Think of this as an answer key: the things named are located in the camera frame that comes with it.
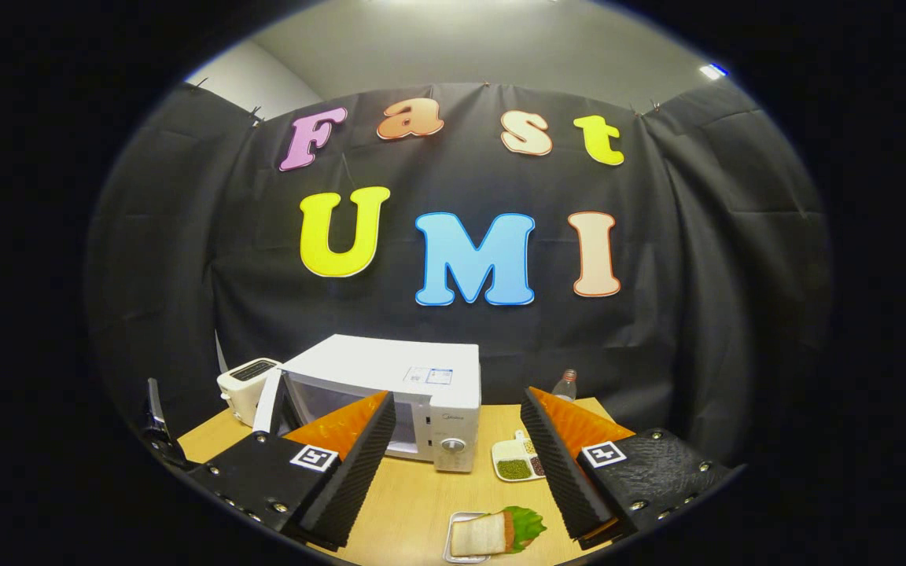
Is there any white divided bean dish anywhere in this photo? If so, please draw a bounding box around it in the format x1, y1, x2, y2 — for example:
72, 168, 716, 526
491, 430, 548, 483

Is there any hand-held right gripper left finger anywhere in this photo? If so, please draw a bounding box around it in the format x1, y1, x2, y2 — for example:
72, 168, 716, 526
184, 390, 398, 551

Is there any white microwave oven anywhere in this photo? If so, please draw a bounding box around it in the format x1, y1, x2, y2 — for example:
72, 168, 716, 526
252, 334, 482, 474

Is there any white toaster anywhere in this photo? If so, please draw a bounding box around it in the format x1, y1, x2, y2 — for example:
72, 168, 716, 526
217, 358, 282, 428

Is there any small white plastic tray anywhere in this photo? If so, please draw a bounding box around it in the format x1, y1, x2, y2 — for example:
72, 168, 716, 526
443, 511, 501, 564

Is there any sandwich with lettuce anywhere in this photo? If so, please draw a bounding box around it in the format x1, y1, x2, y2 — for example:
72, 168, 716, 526
451, 505, 548, 557

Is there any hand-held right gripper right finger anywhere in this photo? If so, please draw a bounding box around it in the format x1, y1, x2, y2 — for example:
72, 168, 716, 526
521, 386, 737, 551

